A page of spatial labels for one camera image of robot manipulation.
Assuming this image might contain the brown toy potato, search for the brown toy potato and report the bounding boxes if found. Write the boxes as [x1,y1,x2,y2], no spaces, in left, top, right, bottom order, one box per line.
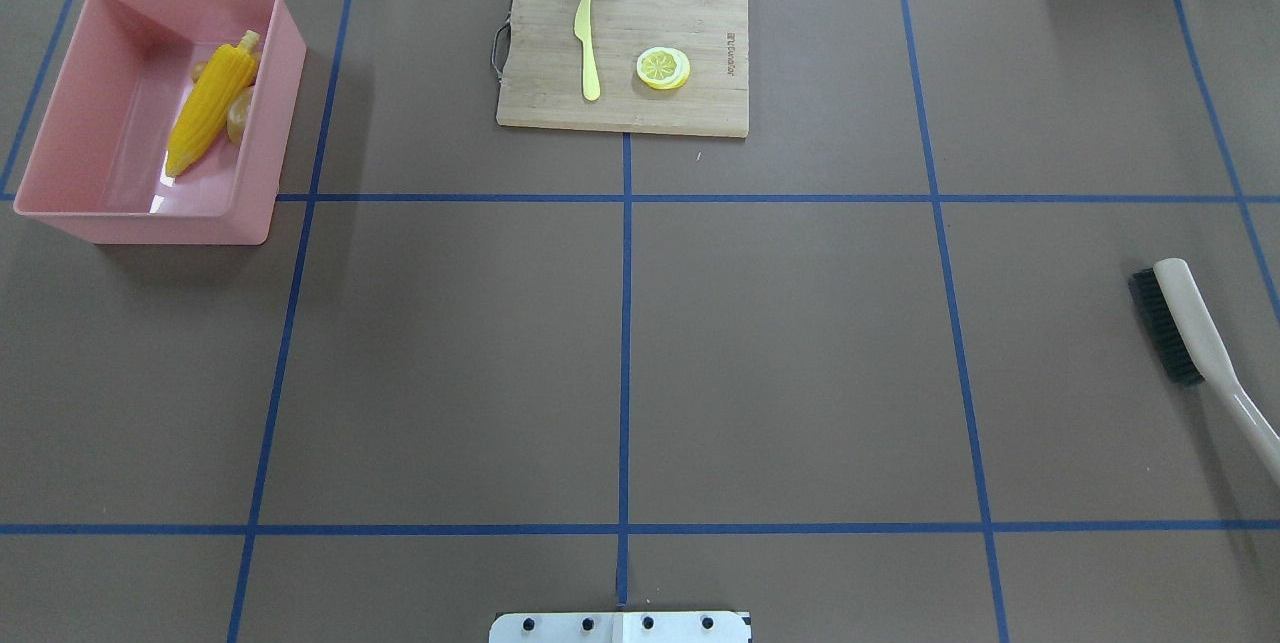
[225,86,255,146]

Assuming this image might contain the yellow toy corn cob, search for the yellow toy corn cob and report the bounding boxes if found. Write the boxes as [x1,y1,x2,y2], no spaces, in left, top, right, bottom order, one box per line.
[164,31,261,178]

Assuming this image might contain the beige brush black bristles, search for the beige brush black bristles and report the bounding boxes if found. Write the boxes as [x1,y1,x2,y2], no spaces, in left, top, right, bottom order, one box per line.
[1128,257,1279,483]

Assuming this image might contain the pink plastic bin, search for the pink plastic bin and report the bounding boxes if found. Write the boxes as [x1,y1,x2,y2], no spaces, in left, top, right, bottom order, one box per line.
[13,0,307,245]

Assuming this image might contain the yellow plastic toy knife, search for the yellow plastic toy knife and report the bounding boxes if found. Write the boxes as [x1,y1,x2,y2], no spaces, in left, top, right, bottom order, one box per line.
[573,0,602,102]

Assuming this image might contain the yellow toy lemon slices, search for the yellow toy lemon slices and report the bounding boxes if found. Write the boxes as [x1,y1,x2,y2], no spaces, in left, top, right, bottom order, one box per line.
[635,46,692,90]

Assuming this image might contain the bamboo cutting board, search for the bamboo cutting board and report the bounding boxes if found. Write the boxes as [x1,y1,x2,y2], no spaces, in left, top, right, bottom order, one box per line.
[495,0,750,140]

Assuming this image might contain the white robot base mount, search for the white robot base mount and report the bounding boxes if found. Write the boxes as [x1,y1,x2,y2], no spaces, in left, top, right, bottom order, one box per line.
[488,610,754,642]

